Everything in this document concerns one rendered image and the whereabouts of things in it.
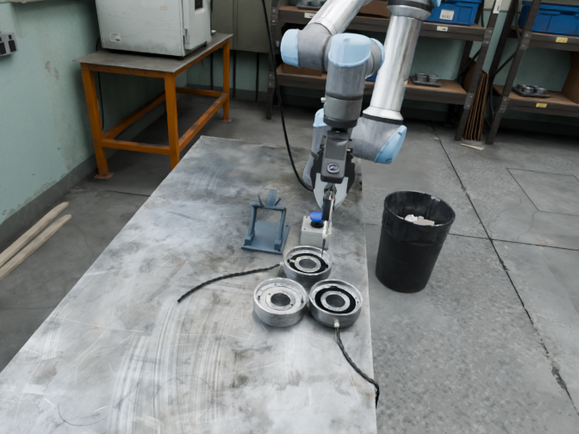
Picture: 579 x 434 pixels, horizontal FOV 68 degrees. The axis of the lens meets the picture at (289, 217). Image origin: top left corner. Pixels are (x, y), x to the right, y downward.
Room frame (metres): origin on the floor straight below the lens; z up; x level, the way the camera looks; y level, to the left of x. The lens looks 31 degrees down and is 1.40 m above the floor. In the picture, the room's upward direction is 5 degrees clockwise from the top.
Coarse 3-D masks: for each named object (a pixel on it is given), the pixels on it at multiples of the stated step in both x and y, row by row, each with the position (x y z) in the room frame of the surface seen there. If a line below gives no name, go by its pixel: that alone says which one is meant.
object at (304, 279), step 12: (288, 252) 0.78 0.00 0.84; (300, 252) 0.79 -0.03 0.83; (312, 252) 0.80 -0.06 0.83; (324, 252) 0.79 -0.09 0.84; (288, 264) 0.73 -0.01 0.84; (300, 264) 0.77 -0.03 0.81; (312, 264) 0.77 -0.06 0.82; (288, 276) 0.73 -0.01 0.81; (300, 276) 0.71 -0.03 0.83; (312, 276) 0.71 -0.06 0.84; (324, 276) 0.72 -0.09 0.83
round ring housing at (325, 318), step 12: (312, 288) 0.66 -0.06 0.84; (348, 288) 0.68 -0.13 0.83; (312, 300) 0.63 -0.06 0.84; (324, 300) 0.64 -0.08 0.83; (336, 300) 0.66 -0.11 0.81; (348, 300) 0.65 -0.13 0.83; (360, 300) 0.64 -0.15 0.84; (312, 312) 0.62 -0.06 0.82; (324, 312) 0.60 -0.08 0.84; (360, 312) 0.63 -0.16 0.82; (324, 324) 0.60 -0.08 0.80; (348, 324) 0.61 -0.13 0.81
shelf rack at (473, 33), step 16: (272, 0) 4.13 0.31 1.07; (496, 0) 4.00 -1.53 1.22; (272, 16) 4.13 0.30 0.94; (288, 16) 4.13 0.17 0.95; (304, 16) 4.11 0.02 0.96; (496, 16) 3.99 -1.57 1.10; (272, 32) 4.13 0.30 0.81; (384, 32) 4.06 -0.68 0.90; (432, 32) 4.04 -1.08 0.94; (448, 32) 4.03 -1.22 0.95; (464, 32) 4.01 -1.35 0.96; (480, 32) 4.00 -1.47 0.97; (464, 48) 4.53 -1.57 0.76; (480, 48) 4.05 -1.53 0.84; (464, 64) 4.49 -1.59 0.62; (480, 64) 4.00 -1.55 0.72; (272, 80) 4.12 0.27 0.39; (288, 80) 4.12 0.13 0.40; (304, 80) 4.11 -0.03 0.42; (320, 80) 4.10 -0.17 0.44; (448, 80) 4.52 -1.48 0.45; (272, 96) 4.17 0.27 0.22; (416, 96) 4.04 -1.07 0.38; (432, 96) 4.03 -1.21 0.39; (448, 96) 4.01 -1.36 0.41; (464, 96) 4.00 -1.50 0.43; (448, 112) 4.50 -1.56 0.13; (464, 112) 4.00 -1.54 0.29
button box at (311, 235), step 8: (304, 216) 0.93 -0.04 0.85; (304, 224) 0.89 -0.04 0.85; (312, 224) 0.89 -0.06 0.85; (320, 224) 0.89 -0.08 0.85; (304, 232) 0.86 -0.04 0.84; (312, 232) 0.86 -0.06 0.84; (320, 232) 0.86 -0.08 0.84; (328, 232) 0.86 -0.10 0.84; (304, 240) 0.86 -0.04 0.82; (312, 240) 0.86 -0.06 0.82; (320, 240) 0.86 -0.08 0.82; (328, 240) 0.86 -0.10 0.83
